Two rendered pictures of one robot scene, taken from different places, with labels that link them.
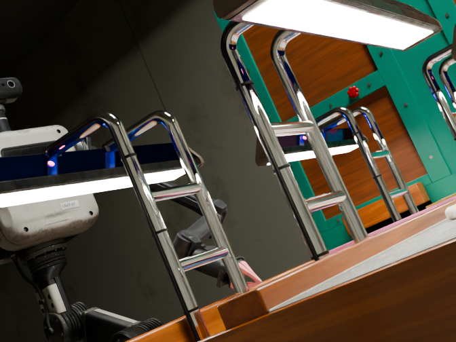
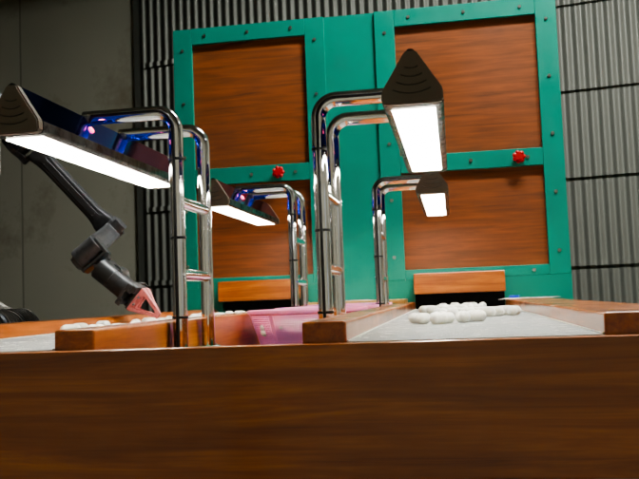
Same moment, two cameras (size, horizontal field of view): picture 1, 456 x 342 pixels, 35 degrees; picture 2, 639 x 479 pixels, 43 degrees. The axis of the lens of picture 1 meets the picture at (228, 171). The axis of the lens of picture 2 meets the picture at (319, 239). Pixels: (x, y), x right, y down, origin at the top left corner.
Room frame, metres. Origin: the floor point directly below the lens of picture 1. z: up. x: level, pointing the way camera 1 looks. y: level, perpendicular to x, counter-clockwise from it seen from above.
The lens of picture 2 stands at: (-0.19, 0.41, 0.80)
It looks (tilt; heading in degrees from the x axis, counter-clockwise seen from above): 4 degrees up; 338
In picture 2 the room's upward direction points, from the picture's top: 2 degrees counter-clockwise
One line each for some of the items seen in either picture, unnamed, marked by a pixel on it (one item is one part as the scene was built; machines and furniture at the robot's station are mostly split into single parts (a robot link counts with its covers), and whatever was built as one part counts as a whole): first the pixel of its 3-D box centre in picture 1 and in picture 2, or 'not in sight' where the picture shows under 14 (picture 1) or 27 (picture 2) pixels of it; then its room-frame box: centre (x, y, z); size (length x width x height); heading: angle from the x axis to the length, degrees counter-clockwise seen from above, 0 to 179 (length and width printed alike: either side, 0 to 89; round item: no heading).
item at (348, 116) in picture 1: (362, 186); (271, 262); (2.06, -0.33, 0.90); 0.20 x 0.19 x 0.45; 149
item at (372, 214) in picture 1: (384, 208); (261, 290); (2.51, -0.44, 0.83); 0.30 x 0.06 x 0.07; 59
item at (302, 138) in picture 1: (314, 142); (243, 204); (2.11, -0.27, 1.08); 0.62 x 0.08 x 0.07; 149
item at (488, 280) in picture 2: not in sight; (458, 281); (2.16, -1.03, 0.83); 0.30 x 0.06 x 0.07; 59
